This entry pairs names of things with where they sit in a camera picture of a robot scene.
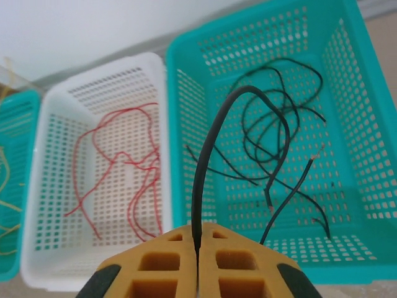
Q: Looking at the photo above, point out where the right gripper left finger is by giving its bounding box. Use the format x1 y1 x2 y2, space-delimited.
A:
75 225 199 298

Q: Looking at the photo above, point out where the teal plastic basket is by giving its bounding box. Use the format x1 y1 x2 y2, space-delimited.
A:
0 89 41 274
166 0 397 285

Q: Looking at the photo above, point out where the yellow cable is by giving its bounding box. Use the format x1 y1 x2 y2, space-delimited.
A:
0 145 22 255

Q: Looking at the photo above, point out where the black cable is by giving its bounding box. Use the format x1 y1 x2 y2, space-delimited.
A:
191 85 326 251
185 144 260 187
229 57 326 165
213 148 331 240

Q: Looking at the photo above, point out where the white plastic basket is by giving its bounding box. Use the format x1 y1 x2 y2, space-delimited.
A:
20 52 173 292

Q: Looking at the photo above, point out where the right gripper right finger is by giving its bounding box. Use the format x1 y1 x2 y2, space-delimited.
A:
197 222 323 298

